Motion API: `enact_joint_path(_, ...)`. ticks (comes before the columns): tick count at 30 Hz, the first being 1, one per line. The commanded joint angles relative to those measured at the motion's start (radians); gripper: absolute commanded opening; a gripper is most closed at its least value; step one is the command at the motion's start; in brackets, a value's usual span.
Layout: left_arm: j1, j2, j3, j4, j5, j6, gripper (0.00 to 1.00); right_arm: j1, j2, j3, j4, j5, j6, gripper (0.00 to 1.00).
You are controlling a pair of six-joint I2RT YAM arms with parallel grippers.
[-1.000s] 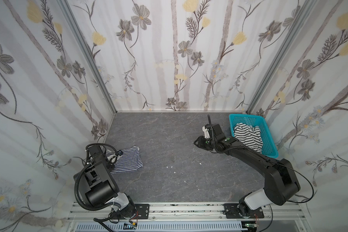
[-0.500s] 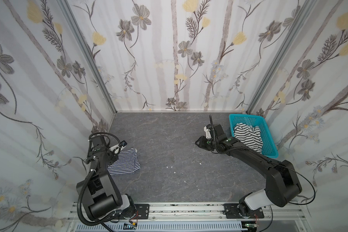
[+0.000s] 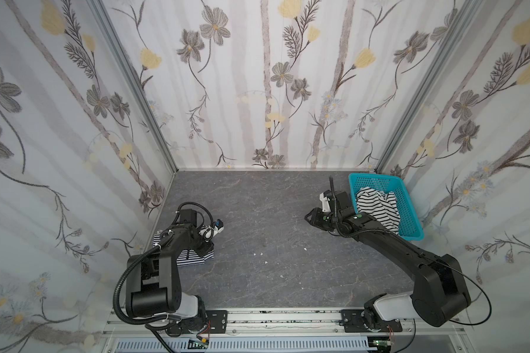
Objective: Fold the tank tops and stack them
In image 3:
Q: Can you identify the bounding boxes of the blue white striped tank top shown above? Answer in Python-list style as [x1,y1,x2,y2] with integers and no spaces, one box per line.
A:
[153,229,214,266]

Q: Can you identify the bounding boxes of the black white striped tank top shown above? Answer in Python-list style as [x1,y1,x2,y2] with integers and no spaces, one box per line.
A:
[356,187,400,234]

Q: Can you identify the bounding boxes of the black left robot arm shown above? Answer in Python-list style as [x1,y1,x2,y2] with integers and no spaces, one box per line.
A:
[113,202,224,335]

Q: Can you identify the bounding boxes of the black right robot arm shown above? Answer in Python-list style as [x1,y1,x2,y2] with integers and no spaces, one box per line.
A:
[305,173,473,331]

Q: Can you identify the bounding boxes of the teal plastic basket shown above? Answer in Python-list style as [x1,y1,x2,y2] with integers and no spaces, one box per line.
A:
[348,173,424,241]

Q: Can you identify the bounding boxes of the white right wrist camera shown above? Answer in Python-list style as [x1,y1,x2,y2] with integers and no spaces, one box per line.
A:
[319,193,331,213]

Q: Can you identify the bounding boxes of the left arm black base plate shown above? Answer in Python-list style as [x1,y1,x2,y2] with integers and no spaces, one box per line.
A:
[165,309,228,335]

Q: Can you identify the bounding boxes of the black corrugated cable hose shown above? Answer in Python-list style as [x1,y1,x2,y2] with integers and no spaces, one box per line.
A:
[112,244,171,327]

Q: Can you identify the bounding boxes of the aluminium mounting rail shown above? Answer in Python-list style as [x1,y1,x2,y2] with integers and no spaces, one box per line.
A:
[101,306,469,341]

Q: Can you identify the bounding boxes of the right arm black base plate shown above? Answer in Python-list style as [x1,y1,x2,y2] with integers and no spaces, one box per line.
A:
[340,309,403,333]

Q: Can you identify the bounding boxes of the white slotted cable duct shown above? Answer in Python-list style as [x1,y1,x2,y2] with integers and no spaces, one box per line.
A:
[113,337,378,353]

